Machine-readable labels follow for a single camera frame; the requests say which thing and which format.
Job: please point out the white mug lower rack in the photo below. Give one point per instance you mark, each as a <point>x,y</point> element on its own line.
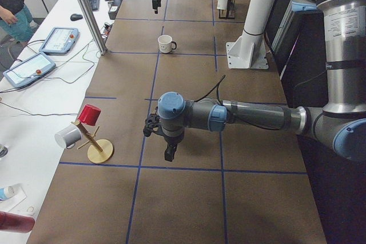
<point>222,4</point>

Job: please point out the aluminium frame post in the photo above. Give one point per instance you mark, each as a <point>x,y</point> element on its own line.
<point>92,24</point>

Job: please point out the teach pendant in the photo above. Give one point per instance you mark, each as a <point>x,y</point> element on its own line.
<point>30,70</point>
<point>60,41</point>

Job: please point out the white smiley mug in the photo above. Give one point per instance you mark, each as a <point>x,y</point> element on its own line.
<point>166,44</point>

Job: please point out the white pedestal column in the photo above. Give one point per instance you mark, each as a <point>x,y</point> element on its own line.
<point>248,51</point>

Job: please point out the small white blue bottle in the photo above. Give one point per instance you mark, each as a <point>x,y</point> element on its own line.
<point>6,193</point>

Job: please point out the red bottle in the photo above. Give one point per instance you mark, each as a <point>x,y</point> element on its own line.
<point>16,223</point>

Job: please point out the black computer mouse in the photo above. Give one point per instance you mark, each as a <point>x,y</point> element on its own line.
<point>76,17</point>

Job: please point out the red cup on stand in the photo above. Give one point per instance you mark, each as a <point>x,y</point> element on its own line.
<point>89,115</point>

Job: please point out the white mug on stand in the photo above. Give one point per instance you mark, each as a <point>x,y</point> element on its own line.
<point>67,137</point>

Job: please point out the black wire mug rack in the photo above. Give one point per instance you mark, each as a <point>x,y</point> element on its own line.
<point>229,13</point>

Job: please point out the black box with label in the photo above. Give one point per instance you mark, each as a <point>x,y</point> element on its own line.
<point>113,10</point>

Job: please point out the wooden mug tree stand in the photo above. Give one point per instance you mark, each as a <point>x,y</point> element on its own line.
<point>99,151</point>

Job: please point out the teach pendant far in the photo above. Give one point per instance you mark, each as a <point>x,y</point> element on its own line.
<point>60,41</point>

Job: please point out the person in dark shirt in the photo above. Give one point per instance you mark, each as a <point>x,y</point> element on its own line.
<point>16,19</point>

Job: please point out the teach pendant near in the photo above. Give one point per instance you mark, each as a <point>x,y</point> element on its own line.
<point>30,70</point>

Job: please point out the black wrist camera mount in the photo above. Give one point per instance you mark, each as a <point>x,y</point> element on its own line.
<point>152,125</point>

